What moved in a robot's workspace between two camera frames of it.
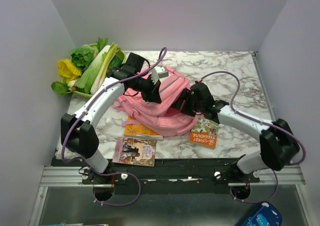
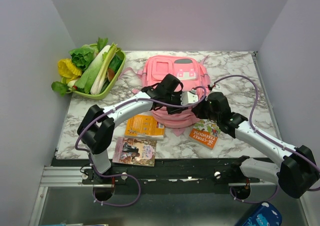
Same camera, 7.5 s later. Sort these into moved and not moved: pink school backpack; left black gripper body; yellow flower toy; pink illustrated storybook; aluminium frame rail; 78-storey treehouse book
Moved: pink school backpack; left black gripper body
Not moved: 78-storey treehouse book; yellow flower toy; aluminium frame rail; pink illustrated storybook
